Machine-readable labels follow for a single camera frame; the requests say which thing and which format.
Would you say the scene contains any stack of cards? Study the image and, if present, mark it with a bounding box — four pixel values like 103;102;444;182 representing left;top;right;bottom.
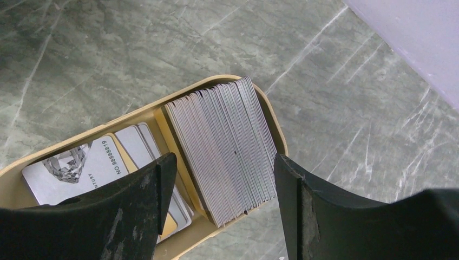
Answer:
22;76;277;243

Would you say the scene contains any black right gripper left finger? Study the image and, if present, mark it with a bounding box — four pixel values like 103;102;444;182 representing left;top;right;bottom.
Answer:
1;153;177;259

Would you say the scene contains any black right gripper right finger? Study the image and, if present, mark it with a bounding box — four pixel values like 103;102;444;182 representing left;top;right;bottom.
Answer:
274;154;458;259

